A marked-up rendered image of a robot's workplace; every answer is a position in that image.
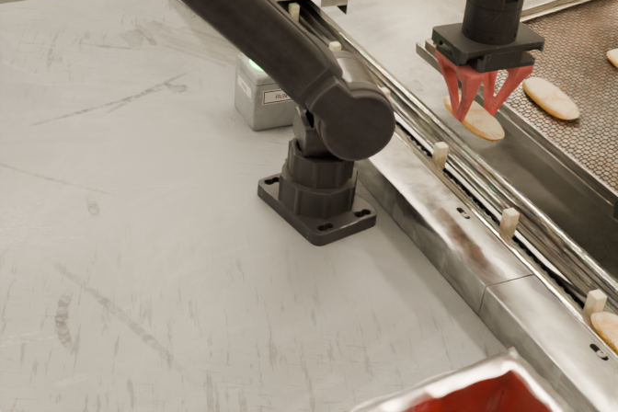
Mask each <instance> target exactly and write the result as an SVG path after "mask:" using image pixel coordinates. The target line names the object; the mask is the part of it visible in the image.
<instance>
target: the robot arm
mask: <svg viewBox="0 0 618 412"><path fill-rule="evenodd" d="M180 1H182V2H183V3H184V4H185V5H186V6H188V7H189V8H190V9H191V10H192V11H193V12H195V13H196V14H197V15H198V16H199V17H201V18H202V19H203V20H204V21H205V22H207V23H208V24H209V25H210V26H211V27H212V28H214V29H215V30H216V31H217V32H218V33H220V34H221V35H222V36H223V37H224V38H225V39H227V40H228V41H229V42H230V43H231V44H233V45H234V46H235V47H236V48H237V49H238V50H239V51H240V52H242V53H243V54H244V55H245V56H246V57H247V58H248V59H249V60H251V61H252V62H253V63H254V64H255V65H257V66H258V67H259V68H260V69H261V70H262V71H264V72H265V73H266V74H267V75H268V76H269V77H271V78H272V79H273V80H274V81H275V83H276V84H277V85H278V86H279V87H280V88H281V90H282V91H283V92H284V93H285V94H286V95H287V96H288V97H290V98H291V99H292V100H293V101H294V102H295V103H296V104H298V105H299V106H295V107H294V118H293V129H292V131H293V133H294V136H295V137H294V138H293V139H292V140H290V141H289V145H288V157H287V158H285V163H284V164H283V166H282V169H281V172H280V173H278V174H275V175H272V176H269V177H264V178H262V179H260V180H259V181H258V184H257V195H258V196H259V197H260V198H261V199H262V200H263V201H265V202H266V203H267V204H268V206H269V207H270V208H271V209H273V210H274V211H275V212H276V213H277V214H278V215H279V216H280V217H282V218H283V219H284V220H285V221H286V222H287V223H288V224H289V225H291V226H292V227H293V228H294V229H295V230H296V231H297V232H298V233H299V234H301V235H302V236H303V237H304V238H305V239H306V240H307V241H308V242H309V243H311V244H312V245H314V246H325V245H328V244H330V243H333V242H335V241H337V240H340V239H342V238H345V237H348V236H350V235H354V234H356V233H359V232H361V231H364V230H367V229H369V228H372V227H374V226H375V224H376V217H377V210H376V209H375V208H374V207H372V206H371V204H370V203H368V202H367V201H366V200H364V199H363V198H362V197H361V196H359V195H358V194H357V193H356V192H355V191H356V184H357V177H358V169H357V168H354V161H360V160H364V159H367V158H369V157H372V156H374V155H376V154H378V153H380V152H381V151H382V150H383V149H384V147H385V146H386V145H387V144H389V142H390V141H391V139H392V137H393V135H394V133H395V125H396V121H395V113H394V110H393V107H392V105H391V103H390V101H389V100H388V98H387V96H386V95H385V93H384V92H383V90H382V89H381V88H380V87H378V86H377V84H376V82H375V81H374V79H373V78H372V75H371V74H370V72H369V71H368V69H367V67H366V66H365V64H364V63H363V61H362V60H361V59H360V58H359V57H358V56H356V55H355V54H353V53H351V52H348V51H331V50H330V49H329V48H328V47H327V46H326V45H325V44H324V43H323V42H322V41H321V40H320V39H318V38H317V37H316V36H315V35H313V34H311V33H310V32H309V31H307V30H306V29H305V28H304V27H303V26H302V25H301V24H299V23H298V22H297V21H296V20H295V19H294V18H293V17H292V16H291V15H290V14H288V13H287V12H286V11H285V10H284V9H283V8H282V7H281V6H280V5H279V4H278V3H276V2H275V1H274V0H180ZM523 3H524V0H466V3H465V9H464V14H463V22H461V23H453V24H447V25H440V26H435V27H433V28H432V34H431V40H433V41H434V42H435V43H436V44H437V45H436V51H435V56H436V58H437V61H438V64H439V66H440V69H441V72H442V75H443V77H444V80H445V83H446V85H447V87H448V91H449V96H450V101H451V105H452V114H453V116H454V117H455V118H456V119H457V120H458V121H459V122H463V121H464V118H465V116H466V114H467V112H468V110H469V108H470V107H471V105H472V103H473V101H474V99H475V95H476V93H477V91H478V89H479V87H480V86H481V83H482V81H483V79H484V106H485V110H486V111H487V112H488V113H489V114H490V115H491V116H494V115H495V114H496V112H497V111H498V110H499V108H500V107H501V106H502V104H503V103H504V102H505V100H506V99H507V98H508V96H509V95H510V94H511V93H512V92H513V91H514V90H515V89H516V88H517V87H518V86H519V85H520V83H521V82H522V81H523V80H524V79H525V78H526V77H527V76H528V75H529V74H530V73H531V72H532V71H533V67H534V63H535V58H534V57H533V56H532V55H530V54H529V53H528V52H527V51H532V50H538V51H539V52H542V51H543V50H544V43H545V38H544V37H542V36H541V35H539V34H538V33H536V32H535V31H534V30H532V29H530V28H529V27H527V26H526V25H524V24H523V23H522V22H520V20H521V12H522V8H523ZM504 69H505V70H506V71H507V72H508V73H509V76H508V77H507V79H506V81H505V82H504V84H503V85H502V87H501V88H500V89H499V91H498V93H497V95H496V96H495V98H494V90H495V83H496V79H497V75H498V70H504ZM456 72H457V73H456ZM457 76H458V79H459V80H460V81H461V83H462V93H461V101H460V100H459V91H458V82H457Z"/></svg>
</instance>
